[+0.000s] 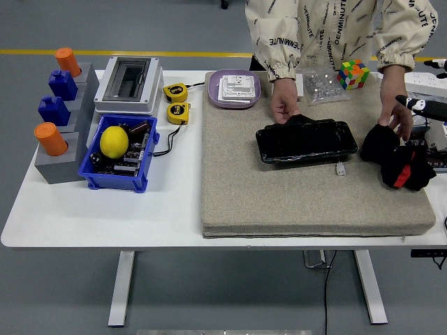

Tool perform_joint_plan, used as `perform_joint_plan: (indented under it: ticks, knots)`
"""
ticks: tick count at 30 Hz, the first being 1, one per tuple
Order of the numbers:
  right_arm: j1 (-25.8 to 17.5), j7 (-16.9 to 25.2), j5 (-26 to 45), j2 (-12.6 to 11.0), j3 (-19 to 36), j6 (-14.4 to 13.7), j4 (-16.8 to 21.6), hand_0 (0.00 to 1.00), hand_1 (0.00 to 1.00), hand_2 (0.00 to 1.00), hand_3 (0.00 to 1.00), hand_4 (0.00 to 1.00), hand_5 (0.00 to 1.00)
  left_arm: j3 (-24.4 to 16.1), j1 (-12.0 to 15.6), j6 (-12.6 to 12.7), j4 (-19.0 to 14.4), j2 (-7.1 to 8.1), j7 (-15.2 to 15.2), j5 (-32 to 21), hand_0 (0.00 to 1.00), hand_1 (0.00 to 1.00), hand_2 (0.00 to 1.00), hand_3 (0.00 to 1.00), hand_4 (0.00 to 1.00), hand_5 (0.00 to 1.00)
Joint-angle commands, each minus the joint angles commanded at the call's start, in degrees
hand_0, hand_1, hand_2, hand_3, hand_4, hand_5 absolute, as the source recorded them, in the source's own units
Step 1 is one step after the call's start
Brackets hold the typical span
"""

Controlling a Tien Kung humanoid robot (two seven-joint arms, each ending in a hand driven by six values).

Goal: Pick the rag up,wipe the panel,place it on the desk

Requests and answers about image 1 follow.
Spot orange cylinder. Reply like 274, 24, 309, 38
34, 121, 69, 157
54, 47, 82, 78

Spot blue-rimmed tray of boards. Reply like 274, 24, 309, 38
406, 118, 447, 172

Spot white table leg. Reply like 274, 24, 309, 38
107, 250, 136, 328
352, 249, 388, 325

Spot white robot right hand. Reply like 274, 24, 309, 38
395, 58, 447, 122

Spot white electrical enclosure box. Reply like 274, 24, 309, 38
93, 56, 164, 117

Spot metal under-table bracket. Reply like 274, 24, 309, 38
302, 249, 332, 269

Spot grey stepped block holder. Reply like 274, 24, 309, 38
34, 61, 101, 185

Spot blue plastic block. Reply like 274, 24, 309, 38
47, 69, 78, 101
37, 95, 71, 127

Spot black power cable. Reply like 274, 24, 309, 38
323, 249, 338, 335

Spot person's left hand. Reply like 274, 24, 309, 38
378, 103, 415, 142

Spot purple tray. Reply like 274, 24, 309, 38
207, 68, 262, 110

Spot person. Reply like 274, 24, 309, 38
244, 0, 439, 83

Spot white wall socket plate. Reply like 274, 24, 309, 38
217, 74, 256, 105

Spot blue plastic bin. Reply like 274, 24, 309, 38
78, 114, 161, 193

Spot black glossy panel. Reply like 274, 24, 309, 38
255, 114, 359, 165

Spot black rag with red patch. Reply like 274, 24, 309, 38
359, 124, 437, 192

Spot brown cylindrical capacitor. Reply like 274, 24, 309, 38
129, 120, 150, 136

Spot dark circuit boards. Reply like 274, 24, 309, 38
89, 128, 154, 176

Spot clear bag of metal nuts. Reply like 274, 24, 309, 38
296, 65, 351, 107

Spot black tape measure strap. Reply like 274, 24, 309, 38
152, 124, 184, 157

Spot grey metal bracket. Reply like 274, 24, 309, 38
425, 120, 447, 153

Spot person's right hand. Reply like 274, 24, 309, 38
270, 92, 302, 125

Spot yellow lemon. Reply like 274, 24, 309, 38
99, 126, 130, 160

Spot yellow tape measure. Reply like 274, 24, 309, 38
166, 102, 192, 125
162, 82, 189, 103

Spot colourful puzzle cube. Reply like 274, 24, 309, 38
336, 59, 371, 91

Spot grey-brown mat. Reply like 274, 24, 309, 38
201, 70, 437, 239

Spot clear plastic bags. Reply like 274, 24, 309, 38
404, 90, 447, 105

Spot black table control box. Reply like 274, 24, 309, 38
410, 248, 447, 270

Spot white power strip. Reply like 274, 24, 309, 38
376, 69, 447, 97

